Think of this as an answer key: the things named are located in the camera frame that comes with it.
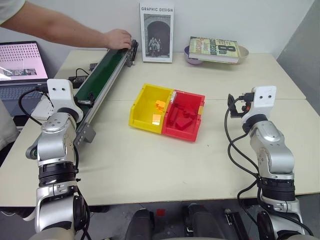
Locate long red building block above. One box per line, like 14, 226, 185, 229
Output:
166, 105, 180, 125

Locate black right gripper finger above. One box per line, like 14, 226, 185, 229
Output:
229, 105, 245, 119
227, 93, 238, 108

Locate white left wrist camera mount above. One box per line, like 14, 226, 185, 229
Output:
46, 78, 74, 111

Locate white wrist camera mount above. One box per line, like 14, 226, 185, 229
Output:
250, 85, 277, 116
46, 78, 74, 111

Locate purple bowl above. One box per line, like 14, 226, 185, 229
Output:
183, 45, 205, 66

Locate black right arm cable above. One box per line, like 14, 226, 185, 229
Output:
223, 106, 314, 240

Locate small red building blocks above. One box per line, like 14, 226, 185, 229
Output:
180, 104, 199, 120

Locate dark rounded shape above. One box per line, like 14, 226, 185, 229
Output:
183, 202, 235, 240
124, 207, 156, 240

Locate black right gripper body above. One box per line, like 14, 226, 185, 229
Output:
237, 92, 255, 114

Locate black power adapter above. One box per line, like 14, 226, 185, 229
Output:
68, 75, 89, 85

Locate beige bowl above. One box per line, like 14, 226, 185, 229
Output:
234, 44, 250, 66

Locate person's bare hand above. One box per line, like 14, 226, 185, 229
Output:
103, 28, 134, 51

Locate black bar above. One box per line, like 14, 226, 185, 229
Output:
223, 208, 251, 240

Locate white graphic design book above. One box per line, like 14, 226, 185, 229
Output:
138, 1, 176, 64

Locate green yellow paperback book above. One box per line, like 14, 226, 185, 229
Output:
187, 36, 242, 65

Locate green conveyor belt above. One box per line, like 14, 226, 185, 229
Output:
73, 39, 140, 147

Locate thin black controller cable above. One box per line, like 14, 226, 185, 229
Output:
74, 67, 91, 79

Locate red wedge building block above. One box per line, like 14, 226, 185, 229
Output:
174, 117, 192, 131

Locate red plastic bin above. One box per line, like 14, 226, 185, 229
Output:
161, 88, 207, 144

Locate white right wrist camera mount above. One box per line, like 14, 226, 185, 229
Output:
250, 85, 277, 116

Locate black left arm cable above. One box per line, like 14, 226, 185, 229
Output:
19, 84, 92, 240

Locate white box device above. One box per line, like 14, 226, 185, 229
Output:
30, 97, 56, 122

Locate grey bystander garment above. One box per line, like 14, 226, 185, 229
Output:
0, 99, 21, 152

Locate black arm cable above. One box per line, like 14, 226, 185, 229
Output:
223, 106, 314, 240
19, 84, 92, 240

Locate light shirt sleeve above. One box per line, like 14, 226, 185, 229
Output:
0, 0, 27, 26

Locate yellow plastic bin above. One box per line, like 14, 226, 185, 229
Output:
128, 83, 175, 135

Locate grey laptop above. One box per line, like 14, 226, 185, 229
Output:
0, 40, 50, 117

